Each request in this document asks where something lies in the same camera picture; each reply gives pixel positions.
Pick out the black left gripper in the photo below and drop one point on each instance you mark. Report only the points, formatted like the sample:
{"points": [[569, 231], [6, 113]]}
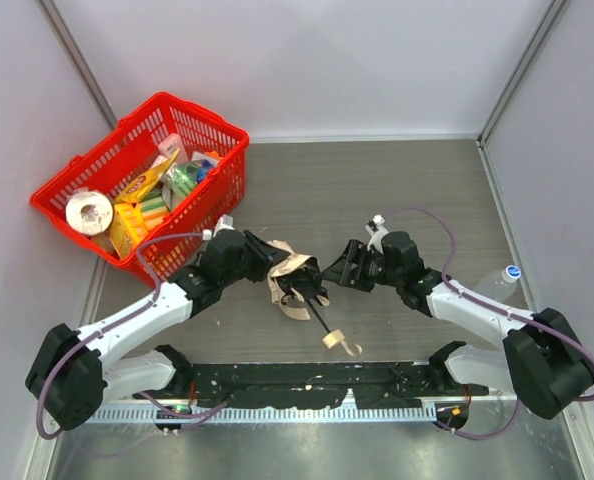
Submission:
{"points": [[265, 251]]}

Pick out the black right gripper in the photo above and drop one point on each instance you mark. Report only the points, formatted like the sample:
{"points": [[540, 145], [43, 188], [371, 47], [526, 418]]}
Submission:
{"points": [[353, 265]]}

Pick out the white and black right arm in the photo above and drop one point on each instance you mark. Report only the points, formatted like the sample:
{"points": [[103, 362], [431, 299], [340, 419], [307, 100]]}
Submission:
{"points": [[534, 356]]}

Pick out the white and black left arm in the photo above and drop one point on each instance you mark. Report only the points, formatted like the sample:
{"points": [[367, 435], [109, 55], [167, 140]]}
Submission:
{"points": [[142, 320]]}

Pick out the green white wrapped package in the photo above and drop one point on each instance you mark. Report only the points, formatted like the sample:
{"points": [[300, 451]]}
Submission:
{"points": [[181, 180]]}

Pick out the yellow green sponge pack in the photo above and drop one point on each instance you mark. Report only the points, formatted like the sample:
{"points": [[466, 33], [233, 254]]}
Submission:
{"points": [[152, 210]]}

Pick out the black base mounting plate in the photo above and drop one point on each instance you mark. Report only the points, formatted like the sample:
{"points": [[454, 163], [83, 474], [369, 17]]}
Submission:
{"points": [[374, 385]]}

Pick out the orange plastic package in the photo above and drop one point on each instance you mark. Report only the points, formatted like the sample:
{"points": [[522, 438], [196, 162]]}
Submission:
{"points": [[127, 229]]}

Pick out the pink white small package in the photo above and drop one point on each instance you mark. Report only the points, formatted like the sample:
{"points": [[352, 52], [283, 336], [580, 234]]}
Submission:
{"points": [[170, 145]]}

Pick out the clear plastic water bottle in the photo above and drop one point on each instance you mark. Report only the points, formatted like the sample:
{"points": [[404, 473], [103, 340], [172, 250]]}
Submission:
{"points": [[500, 285]]}

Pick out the white toilet paper roll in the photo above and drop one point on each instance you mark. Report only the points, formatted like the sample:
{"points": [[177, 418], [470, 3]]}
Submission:
{"points": [[89, 213]]}

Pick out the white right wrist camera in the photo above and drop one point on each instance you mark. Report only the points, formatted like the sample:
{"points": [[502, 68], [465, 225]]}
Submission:
{"points": [[376, 229]]}

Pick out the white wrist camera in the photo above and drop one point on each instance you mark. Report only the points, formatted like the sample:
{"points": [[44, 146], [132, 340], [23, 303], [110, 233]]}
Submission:
{"points": [[225, 222], [376, 229]]}

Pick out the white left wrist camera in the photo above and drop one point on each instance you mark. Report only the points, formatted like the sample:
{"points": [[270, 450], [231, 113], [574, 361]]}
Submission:
{"points": [[225, 222]]}

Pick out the white slotted cable duct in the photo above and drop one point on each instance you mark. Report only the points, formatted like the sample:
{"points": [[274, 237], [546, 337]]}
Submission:
{"points": [[347, 412]]}

